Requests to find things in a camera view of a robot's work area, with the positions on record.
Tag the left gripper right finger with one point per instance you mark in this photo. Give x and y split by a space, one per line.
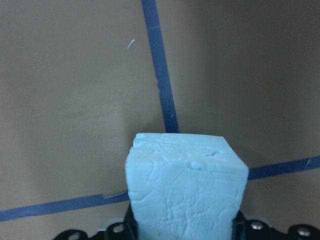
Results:
255 229

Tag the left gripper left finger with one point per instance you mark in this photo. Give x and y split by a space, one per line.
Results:
127 229

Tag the light blue foam block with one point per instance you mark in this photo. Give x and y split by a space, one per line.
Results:
184 186

